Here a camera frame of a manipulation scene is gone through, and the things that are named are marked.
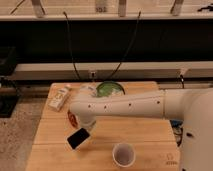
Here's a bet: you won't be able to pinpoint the black rectangular eraser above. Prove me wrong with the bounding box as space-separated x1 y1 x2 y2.
67 128 90 149

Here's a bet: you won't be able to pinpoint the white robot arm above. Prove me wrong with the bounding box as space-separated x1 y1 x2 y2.
70 88 213 171

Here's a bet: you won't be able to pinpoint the green bowl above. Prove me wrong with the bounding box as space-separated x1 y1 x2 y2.
96 81 125 97

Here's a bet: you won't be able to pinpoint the black box at left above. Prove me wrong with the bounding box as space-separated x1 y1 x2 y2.
0 47 17 76

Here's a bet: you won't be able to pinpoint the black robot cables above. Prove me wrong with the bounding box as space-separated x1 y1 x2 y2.
171 119 185 147

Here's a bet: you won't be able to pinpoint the black cable left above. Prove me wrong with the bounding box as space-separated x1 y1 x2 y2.
62 11 82 81

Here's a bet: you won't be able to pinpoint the black cable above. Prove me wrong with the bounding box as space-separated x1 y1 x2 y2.
107 10 142 81
62 11 82 81

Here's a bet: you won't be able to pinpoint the black cable right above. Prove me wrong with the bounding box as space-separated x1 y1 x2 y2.
107 10 142 81

